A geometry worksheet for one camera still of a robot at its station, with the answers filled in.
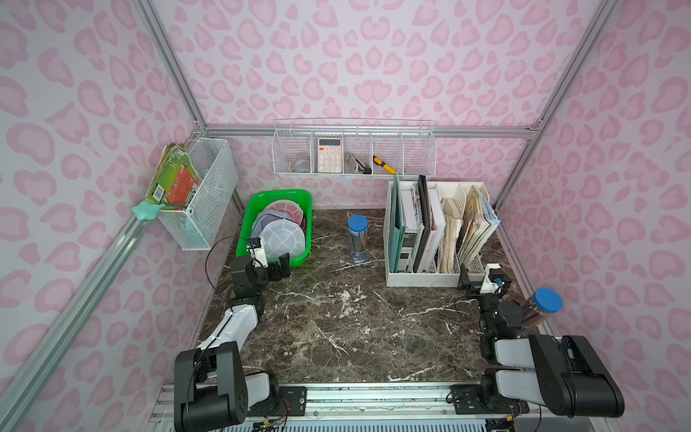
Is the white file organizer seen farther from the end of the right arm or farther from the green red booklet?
the green red booklet

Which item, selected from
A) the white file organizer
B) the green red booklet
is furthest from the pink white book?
the green red booklet

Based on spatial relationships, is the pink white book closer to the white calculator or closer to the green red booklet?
the white calculator

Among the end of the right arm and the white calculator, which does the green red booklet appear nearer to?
the white calculator

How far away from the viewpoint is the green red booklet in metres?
0.68
